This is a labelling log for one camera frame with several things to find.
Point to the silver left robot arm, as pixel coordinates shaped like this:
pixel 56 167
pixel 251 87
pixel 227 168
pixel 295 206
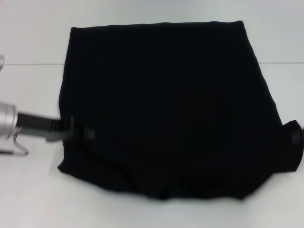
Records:
pixel 8 121

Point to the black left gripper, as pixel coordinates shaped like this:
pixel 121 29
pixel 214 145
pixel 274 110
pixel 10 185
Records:
pixel 40 127

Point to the black shirt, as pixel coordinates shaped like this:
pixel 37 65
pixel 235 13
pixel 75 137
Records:
pixel 166 95

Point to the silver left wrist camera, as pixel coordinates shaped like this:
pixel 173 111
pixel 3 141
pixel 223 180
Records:
pixel 1 63

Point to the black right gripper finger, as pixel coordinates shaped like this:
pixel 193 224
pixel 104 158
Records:
pixel 298 137

